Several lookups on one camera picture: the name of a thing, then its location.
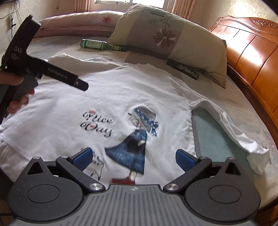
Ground green glass bottle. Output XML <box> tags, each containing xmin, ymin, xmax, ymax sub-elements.
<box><xmin>80</xmin><ymin>39</ymin><xmax>128</xmax><ymax>53</ymax></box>

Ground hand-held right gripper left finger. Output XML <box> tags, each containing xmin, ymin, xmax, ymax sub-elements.
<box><xmin>26</xmin><ymin>147</ymin><xmax>105</xmax><ymax>193</ymax></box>

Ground black wall cables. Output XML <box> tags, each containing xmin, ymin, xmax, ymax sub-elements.
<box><xmin>9</xmin><ymin>0</ymin><xmax>18</xmax><ymax>30</ymax></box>

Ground white printed t-shirt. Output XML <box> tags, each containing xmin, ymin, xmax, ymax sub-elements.
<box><xmin>0</xmin><ymin>53</ymin><xmax>270</xmax><ymax>185</ymax></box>

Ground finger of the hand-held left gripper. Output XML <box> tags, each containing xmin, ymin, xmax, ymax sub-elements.
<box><xmin>73</xmin><ymin>77</ymin><xmax>89</xmax><ymax>92</ymax></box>

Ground floral pillow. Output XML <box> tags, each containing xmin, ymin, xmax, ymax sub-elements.
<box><xmin>107</xmin><ymin>3</ymin><xmax>227</xmax><ymax>89</ymax></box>

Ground wooden headboard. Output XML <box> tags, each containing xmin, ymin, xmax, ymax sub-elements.
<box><xmin>210</xmin><ymin>16</ymin><xmax>278</xmax><ymax>124</ymax></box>

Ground window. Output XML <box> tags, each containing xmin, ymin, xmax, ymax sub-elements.
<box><xmin>93</xmin><ymin>0</ymin><xmax>167</xmax><ymax>10</ymax></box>

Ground person's left hand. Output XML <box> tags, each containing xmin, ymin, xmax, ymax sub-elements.
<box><xmin>0</xmin><ymin>71</ymin><xmax>35</xmax><ymax>115</ymax></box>

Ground folded pink floral quilt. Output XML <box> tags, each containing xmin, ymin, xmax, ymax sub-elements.
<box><xmin>34</xmin><ymin>10</ymin><xmax>125</xmax><ymax>38</ymax></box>

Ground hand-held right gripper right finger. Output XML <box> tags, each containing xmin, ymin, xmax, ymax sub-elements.
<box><xmin>163</xmin><ymin>149</ymin><xmax>242</xmax><ymax>193</ymax></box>

